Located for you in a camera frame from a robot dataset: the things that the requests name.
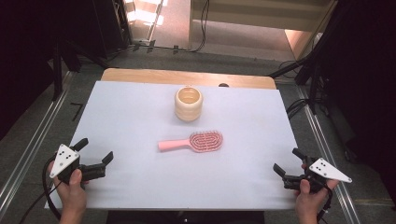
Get thick black gripper cable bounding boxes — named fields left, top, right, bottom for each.
left=41, top=156, right=63, bottom=220

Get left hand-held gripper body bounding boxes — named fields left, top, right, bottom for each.
left=49, top=143, right=107, bottom=185

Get metal stand pole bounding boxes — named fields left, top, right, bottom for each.
left=145, top=0, right=166, bottom=45

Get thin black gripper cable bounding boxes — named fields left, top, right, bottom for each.
left=18, top=181, right=64, bottom=224

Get pink hairbrush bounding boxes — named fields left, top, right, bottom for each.
left=157, top=130, right=224, bottom=154

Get black floor cables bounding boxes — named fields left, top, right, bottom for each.
left=285, top=97, right=313, bottom=120

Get white table board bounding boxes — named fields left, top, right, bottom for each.
left=44, top=80, right=318, bottom=211

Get black metal stand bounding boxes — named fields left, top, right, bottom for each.
left=268, top=0, right=353, bottom=116
left=49, top=36, right=110, bottom=101

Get person's left hand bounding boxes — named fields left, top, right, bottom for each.
left=47, top=161, right=90, bottom=216

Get beige wooden cabinet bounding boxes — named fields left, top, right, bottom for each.
left=188, top=0, right=339, bottom=62

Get cream ribbed cup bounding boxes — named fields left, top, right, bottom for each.
left=174, top=86, right=205, bottom=122

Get black gripper cable with plug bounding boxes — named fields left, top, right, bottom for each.
left=316, top=183, right=334, bottom=224

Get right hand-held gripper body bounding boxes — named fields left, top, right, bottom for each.
left=281, top=155, right=353, bottom=194

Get person's right hand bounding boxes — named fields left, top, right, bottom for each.
left=293, top=163, right=340, bottom=218

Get metal floor rail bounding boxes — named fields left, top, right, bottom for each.
left=294, top=84, right=362, bottom=224
left=0, top=71, right=77, bottom=217

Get black hanging cable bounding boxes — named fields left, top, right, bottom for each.
left=190, top=0, right=210, bottom=53

